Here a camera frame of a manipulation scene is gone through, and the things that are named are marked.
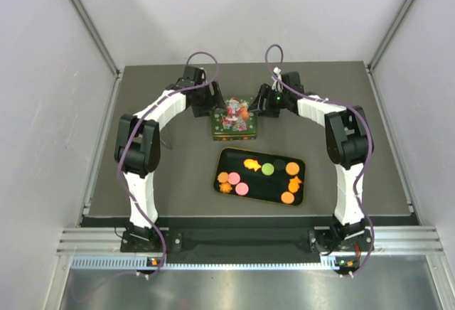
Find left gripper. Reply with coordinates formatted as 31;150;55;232
192;80;227;117

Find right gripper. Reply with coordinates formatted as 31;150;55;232
247;84;289;118

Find gold tin lid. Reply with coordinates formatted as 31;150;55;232
211;95;257;135

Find green christmas cookie tin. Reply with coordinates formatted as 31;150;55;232
213;132;257;141

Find metal serving tongs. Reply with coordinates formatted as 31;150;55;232
160;127;173;150

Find black gold-rimmed tray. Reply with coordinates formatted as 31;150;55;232
213;148;306;206

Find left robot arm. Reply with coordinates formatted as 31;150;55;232
114;65;225;253

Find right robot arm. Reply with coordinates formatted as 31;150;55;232
249;68;374;255

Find orange fish cookie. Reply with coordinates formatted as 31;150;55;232
243;159;262;172
288;176;302;193

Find orange biscuit top right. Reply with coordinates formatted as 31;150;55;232
285;162;300;176

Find orange biscuit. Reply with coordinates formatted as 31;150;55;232
281;191;295;205
217;172;229;183
285;162;300;176

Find orange biscuit left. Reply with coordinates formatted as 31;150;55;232
217;172;229;183

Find pink sandwich cookie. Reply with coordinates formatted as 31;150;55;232
227;172;241;185
235;182;249;196

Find orange swirl cookie left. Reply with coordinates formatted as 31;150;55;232
219;182;232;194

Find orange biscuit bottom right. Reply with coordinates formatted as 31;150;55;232
281;191;295;205

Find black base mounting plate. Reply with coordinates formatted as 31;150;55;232
120;216;372;257

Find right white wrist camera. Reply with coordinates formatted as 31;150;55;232
271;67;283;93

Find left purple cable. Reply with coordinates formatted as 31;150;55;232
116;51;220;279

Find purple cable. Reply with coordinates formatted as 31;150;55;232
265;43;377;277
116;51;220;279

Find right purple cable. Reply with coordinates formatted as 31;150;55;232
265;43;377;277

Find right aluminium frame post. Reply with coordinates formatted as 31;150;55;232
365;0;417;75

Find aluminium frame post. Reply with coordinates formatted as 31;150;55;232
365;0;417;75
69;0;120;78

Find left aluminium frame post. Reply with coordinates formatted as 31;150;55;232
69;0;120;78

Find grey slotted cable duct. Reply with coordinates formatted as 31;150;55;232
70;252;360;271

